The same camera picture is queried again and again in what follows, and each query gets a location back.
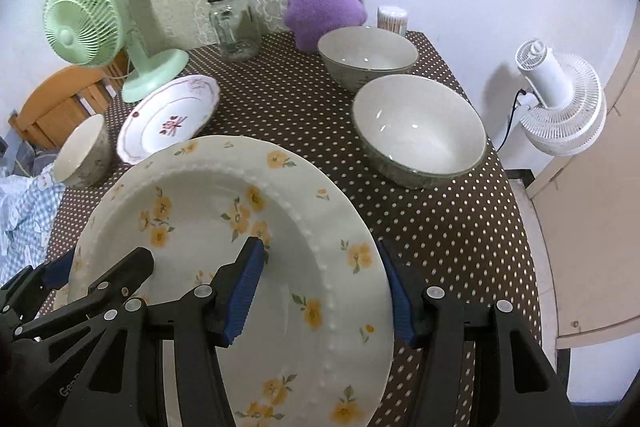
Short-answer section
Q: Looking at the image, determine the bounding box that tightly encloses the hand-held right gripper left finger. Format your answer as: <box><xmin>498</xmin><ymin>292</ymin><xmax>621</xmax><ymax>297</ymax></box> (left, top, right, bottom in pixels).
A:
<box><xmin>60</xmin><ymin>237</ymin><xmax>266</xmax><ymax>427</ymax></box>

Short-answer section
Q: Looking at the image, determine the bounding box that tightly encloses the cotton swab container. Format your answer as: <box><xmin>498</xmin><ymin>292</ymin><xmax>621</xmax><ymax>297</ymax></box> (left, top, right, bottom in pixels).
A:
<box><xmin>376</xmin><ymin>5</ymin><xmax>410</xmax><ymax>34</ymax></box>

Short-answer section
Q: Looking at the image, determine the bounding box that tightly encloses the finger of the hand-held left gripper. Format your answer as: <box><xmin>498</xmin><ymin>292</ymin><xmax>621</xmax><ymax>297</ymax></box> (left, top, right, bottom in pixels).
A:
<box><xmin>20</xmin><ymin>249</ymin><xmax>155</xmax><ymax>344</ymax></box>
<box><xmin>0</xmin><ymin>251</ymin><xmax>76</xmax><ymax>334</ymax></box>

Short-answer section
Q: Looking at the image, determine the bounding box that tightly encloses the white clip fan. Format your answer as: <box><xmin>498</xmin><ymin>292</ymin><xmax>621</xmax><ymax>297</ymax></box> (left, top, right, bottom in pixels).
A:
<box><xmin>515</xmin><ymin>38</ymin><xmax>607</xmax><ymax>158</ymax></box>

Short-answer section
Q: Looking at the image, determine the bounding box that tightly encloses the wooden chair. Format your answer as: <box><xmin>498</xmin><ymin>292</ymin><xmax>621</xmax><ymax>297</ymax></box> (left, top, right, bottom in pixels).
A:
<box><xmin>7</xmin><ymin>66</ymin><xmax>128</xmax><ymax>152</ymax></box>

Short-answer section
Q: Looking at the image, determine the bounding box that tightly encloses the black fan cable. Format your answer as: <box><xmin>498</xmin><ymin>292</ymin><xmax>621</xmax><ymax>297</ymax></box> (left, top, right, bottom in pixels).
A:
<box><xmin>492</xmin><ymin>89</ymin><xmax>531</xmax><ymax>152</ymax></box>

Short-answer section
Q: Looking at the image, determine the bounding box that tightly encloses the small cream floral bowl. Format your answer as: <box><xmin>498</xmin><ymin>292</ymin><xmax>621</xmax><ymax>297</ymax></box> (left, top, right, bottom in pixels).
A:
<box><xmin>51</xmin><ymin>113</ymin><xmax>113</xmax><ymax>188</ymax></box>

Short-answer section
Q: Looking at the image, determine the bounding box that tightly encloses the green desk fan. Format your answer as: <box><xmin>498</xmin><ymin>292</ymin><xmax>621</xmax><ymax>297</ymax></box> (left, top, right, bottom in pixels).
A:
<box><xmin>42</xmin><ymin>0</ymin><xmax>190</xmax><ymax>104</ymax></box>

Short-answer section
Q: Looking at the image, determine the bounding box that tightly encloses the beige wooden door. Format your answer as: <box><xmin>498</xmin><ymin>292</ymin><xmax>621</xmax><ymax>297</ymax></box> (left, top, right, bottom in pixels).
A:
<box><xmin>525</xmin><ymin>14</ymin><xmax>640</xmax><ymax>350</ymax></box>

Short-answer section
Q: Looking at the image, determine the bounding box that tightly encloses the glass jar with dark lid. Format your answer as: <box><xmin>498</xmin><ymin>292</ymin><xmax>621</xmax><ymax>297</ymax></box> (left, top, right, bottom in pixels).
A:
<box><xmin>206</xmin><ymin>0</ymin><xmax>262</xmax><ymax>62</ymax></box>

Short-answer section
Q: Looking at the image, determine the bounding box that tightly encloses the blue checked cloth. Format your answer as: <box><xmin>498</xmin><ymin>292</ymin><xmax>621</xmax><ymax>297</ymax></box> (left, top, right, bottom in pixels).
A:
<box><xmin>0</xmin><ymin>147</ymin><xmax>66</xmax><ymax>283</ymax></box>

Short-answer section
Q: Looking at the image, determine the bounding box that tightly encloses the pink floral white plate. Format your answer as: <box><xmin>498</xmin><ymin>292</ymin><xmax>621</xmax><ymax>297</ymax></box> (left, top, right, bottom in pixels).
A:
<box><xmin>116</xmin><ymin>74</ymin><xmax>221</xmax><ymax>165</ymax></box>

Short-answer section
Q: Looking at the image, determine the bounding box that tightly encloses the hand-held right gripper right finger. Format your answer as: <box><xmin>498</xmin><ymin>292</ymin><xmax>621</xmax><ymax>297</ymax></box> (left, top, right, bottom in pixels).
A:
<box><xmin>377</xmin><ymin>239</ymin><xmax>569</xmax><ymax>427</ymax></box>

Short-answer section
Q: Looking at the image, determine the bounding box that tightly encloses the brown polka dot tablecloth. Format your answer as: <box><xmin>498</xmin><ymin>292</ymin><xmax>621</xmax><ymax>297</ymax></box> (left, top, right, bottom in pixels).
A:
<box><xmin>42</xmin><ymin>29</ymin><xmax>543</xmax><ymax>427</ymax></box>

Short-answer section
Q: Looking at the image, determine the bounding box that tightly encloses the yellow floral white plate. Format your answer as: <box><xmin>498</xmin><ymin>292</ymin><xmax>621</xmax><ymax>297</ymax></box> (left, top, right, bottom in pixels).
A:
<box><xmin>67</xmin><ymin>135</ymin><xmax>396</xmax><ymax>427</ymax></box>

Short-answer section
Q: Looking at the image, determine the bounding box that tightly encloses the large cream green-rimmed bowl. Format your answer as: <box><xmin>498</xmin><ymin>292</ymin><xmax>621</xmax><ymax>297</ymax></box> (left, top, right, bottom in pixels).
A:
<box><xmin>317</xmin><ymin>27</ymin><xmax>419</xmax><ymax>92</ymax></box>
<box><xmin>351</xmin><ymin>74</ymin><xmax>487</xmax><ymax>190</ymax></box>

